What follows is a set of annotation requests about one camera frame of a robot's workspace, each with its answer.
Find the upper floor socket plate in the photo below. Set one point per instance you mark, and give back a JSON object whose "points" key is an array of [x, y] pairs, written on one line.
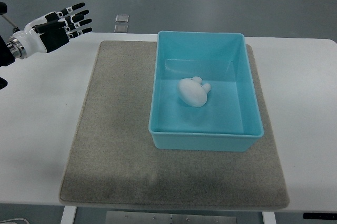
{"points": [[122, 18]]}

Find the metal table frame plate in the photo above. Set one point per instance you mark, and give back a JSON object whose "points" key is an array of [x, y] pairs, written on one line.
{"points": [[145, 217]]}

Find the white plush toy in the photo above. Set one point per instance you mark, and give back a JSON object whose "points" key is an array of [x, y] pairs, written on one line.
{"points": [[192, 91]]}

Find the floor socket plate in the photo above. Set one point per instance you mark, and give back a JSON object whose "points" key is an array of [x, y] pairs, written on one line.
{"points": [[121, 28], [122, 18]]}

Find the grey felt mat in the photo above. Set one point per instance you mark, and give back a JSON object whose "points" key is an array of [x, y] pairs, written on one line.
{"points": [[114, 162]]}

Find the blue plastic box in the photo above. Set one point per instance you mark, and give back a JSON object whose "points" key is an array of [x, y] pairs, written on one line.
{"points": [[230, 120]]}

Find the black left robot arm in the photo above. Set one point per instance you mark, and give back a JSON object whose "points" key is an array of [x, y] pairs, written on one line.
{"points": [[12, 50]]}

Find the lower floor socket plate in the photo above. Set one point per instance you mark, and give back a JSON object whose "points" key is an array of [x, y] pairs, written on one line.
{"points": [[121, 28]]}

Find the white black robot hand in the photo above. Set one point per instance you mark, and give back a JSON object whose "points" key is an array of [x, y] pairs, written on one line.
{"points": [[48, 33]]}

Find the black table control panel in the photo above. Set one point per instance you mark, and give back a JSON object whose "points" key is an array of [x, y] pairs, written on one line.
{"points": [[319, 216]]}

